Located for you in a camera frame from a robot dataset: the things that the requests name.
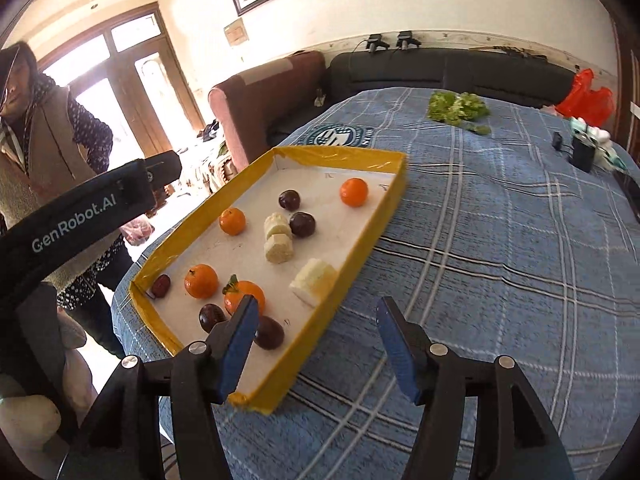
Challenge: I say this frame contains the black sofa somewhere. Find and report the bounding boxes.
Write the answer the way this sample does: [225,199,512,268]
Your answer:
[267,48,574,148]

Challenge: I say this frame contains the dark red plum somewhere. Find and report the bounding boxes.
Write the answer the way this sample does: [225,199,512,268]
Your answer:
[254,315,284,350]

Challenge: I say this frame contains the bystander person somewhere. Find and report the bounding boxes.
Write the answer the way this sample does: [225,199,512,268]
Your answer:
[1,41,132,359]

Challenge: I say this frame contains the dark plum tray near edge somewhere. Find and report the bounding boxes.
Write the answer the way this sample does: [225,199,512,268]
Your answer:
[198,304,227,334]

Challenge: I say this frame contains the tangerine in tray near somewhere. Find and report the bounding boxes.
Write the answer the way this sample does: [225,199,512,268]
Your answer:
[183,263,219,299]

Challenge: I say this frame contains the small red fruit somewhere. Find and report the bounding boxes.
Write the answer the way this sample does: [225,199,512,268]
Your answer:
[151,274,171,298]

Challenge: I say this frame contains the gloved left hand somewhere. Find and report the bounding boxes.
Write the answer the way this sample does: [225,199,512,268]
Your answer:
[1,306,98,455]

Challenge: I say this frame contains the dark plum in tray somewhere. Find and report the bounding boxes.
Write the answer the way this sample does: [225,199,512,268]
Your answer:
[278,190,302,211]

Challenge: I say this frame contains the orange tangerine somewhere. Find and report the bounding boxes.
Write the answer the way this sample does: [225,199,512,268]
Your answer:
[219,207,246,236]

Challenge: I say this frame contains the red plastic bag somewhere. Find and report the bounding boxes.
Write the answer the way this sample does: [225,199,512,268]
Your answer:
[554,68,615,127]

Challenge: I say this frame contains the black cup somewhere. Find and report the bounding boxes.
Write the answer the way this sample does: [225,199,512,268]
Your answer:
[568,136,596,174]

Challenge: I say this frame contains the yellow rimmed white tray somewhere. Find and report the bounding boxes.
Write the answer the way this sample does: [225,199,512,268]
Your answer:
[129,145,407,415]

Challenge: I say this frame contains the tangerine with leaf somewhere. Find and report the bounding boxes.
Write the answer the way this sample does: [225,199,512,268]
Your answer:
[222,274,266,315]

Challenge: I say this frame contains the tangerine in tray far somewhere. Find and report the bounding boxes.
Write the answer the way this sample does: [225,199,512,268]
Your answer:
[340,178,369,208]

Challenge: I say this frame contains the brown armchair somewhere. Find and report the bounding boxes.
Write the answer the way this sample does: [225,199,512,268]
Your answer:
[208,51,326,170]

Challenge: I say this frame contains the black smartphone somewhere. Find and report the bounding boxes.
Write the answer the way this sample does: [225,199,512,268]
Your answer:
[613,170,640,222]

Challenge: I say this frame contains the small black device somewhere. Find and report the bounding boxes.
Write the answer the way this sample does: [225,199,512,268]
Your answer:
[551,131,563,152]

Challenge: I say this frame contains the banana chunk in tray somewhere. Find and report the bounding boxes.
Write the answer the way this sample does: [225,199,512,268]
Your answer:
[264,212,293,240]

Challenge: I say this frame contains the wooden glass door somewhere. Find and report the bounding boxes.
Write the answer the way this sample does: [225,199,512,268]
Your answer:
[39,3,205,168]

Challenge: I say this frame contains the tangerine in tray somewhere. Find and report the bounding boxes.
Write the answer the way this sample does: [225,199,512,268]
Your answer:
[183,263,219,299]
[340,178,369,208]

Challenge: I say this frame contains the blue plaid tablecloth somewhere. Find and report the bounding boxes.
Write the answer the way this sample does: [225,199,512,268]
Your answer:
[110,86,640,480]

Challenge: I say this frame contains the pale banana chunk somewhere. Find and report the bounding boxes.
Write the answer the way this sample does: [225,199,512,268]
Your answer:
[264,233,294,264]
[288,258,338,308]

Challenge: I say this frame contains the white plastic bag pile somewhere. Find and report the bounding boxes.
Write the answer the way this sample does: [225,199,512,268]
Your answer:
[570,117,627,174]

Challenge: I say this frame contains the green lettuce leaves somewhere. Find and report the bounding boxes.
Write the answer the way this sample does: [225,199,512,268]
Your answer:
[426,90,491,136]

